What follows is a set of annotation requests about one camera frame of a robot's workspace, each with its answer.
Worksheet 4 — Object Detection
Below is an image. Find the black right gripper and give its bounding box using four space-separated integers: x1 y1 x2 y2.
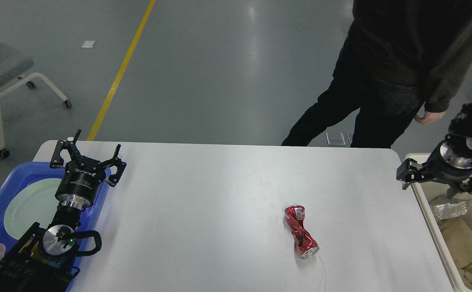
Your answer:
397 142 472 198

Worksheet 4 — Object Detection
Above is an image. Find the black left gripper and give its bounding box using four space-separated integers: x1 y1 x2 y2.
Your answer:
49 129 127 210

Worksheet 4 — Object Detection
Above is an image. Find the aluminium foil sheet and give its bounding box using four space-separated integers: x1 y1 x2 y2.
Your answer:
429 198 472 221

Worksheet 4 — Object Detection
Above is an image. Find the light green plate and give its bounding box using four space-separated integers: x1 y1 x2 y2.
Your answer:
3 178 61 240

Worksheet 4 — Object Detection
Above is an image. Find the crushed red can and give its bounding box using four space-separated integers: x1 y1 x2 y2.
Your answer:
284 205 320 260

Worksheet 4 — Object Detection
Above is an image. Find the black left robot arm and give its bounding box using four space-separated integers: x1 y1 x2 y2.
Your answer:
0 129 127 292

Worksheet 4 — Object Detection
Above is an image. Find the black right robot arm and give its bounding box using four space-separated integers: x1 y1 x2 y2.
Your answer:
397 103 472 198

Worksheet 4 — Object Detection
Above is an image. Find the beige plastic bin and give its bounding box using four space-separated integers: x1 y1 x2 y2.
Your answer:
403 153 472 292

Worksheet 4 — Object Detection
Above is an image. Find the transparent floor plate right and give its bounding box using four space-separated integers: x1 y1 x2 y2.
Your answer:
346 131 354 144

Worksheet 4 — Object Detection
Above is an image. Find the transparent floor plate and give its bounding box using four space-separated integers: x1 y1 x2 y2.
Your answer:
346 131 354 144
325 132 347 146

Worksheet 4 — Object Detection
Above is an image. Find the transparent floor plate left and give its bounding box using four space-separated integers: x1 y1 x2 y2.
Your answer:
325 132 347 146

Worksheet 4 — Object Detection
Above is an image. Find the person in black clothes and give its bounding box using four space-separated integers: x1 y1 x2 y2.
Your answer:
282 0 472 148

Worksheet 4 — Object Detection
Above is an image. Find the grey office chair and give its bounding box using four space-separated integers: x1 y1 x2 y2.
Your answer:
0 41 72 159

